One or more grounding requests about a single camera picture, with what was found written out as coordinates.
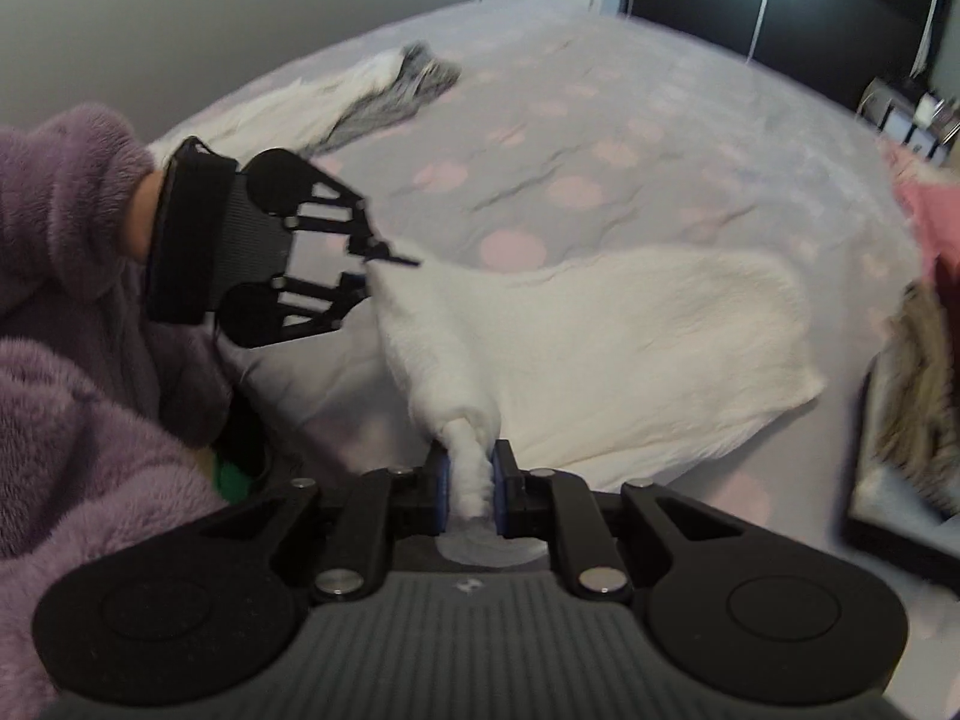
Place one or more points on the light pink patterned pillow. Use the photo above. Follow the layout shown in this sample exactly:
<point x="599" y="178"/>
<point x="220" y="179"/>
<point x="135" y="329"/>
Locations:
<point x="906" y="167"/>

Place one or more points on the white bedside table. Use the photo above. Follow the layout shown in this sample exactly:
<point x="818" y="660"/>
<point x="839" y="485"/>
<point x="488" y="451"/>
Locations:
<point x="890" y="111"/>

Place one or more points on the striped beige folded garment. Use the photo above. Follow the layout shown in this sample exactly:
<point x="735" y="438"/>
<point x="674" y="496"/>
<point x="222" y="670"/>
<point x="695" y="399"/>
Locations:
<point x="919" y="427"/>

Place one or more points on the grey pink-dotted bed sheet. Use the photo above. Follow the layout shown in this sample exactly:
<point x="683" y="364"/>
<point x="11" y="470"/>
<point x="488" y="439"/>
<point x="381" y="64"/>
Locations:
<point x="571" y="134"/>

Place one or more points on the white garment at bed edge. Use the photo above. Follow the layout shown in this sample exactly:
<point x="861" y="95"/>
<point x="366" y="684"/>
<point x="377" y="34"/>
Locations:
<point x="294" y="116"/>

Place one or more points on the white garment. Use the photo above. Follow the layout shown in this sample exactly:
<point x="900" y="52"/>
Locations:
<point x="621" y="365"/>
<point x="294" y="116"/>

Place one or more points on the grey striped garment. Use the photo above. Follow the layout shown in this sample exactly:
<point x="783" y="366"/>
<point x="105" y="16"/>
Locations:
<point x="421" y="79"/>

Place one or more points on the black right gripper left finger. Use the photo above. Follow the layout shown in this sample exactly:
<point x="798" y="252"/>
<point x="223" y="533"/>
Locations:
<point x="207" y="607"/>

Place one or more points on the white cup on nightstand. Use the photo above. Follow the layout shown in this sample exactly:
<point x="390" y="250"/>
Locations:
<point x="926" y="111"/>

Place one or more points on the black sliding wardrobe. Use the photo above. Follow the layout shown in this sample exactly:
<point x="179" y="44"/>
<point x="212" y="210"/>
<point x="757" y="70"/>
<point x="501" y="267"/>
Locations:
<point x="835" y="47"/>

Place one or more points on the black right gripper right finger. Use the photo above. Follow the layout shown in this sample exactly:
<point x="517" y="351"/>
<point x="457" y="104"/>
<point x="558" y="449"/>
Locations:
<point x="742" y="610"/>

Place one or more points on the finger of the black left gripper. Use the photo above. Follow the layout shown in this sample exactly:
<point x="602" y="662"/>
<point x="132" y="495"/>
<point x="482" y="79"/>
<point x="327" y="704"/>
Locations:
<point x="307" y="309"/>
<point x="310" y="186"/>

